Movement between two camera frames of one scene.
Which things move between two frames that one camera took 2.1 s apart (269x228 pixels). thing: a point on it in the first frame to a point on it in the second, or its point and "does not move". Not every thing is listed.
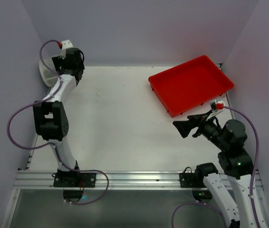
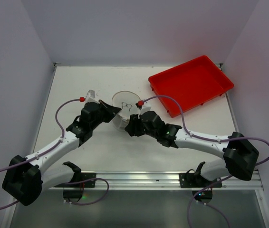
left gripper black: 60,65 to 105,109
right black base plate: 191,180 does not move
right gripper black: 198,125 to 135,124
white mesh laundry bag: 49,78 to 127,100
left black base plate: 74,179 does not move
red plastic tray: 184,87 does not move
